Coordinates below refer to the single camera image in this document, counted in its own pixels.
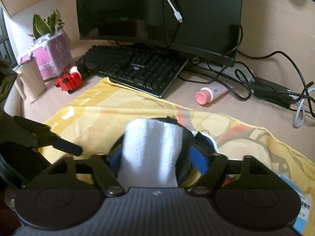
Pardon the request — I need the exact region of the yellow cartoon cloth mat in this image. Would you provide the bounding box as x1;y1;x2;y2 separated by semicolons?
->
38;76;315;236

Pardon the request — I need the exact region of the pink tube bottle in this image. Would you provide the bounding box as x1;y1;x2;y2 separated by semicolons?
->
195;82;229;105

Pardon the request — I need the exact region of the beige mug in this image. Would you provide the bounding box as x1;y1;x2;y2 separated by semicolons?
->
13;58;46;100

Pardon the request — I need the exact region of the black power adapter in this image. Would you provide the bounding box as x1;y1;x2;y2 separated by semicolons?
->
253;77;293;109

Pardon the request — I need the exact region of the red toy car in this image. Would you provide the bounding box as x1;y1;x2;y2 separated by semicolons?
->
55;66;83;94

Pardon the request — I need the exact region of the pink plant box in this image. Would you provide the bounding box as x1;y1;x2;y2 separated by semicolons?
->
18;30;72;80

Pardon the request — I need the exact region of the black keyboard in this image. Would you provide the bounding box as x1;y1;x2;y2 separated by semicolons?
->
76;44;188;98

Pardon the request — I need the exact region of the green potted plant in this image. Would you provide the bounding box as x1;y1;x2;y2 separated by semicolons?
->
28;9;65;40

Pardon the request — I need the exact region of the black computer monitor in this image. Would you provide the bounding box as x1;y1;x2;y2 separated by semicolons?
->
76;0;242;67

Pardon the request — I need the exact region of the grey coiled cable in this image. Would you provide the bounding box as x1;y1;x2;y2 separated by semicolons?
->
294;87;315;129

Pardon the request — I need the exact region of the black cable bundle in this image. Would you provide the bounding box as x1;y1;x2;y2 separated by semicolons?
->
178;24;315;118

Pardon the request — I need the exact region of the white usb cable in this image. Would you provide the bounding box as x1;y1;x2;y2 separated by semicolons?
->
155;0;184;24

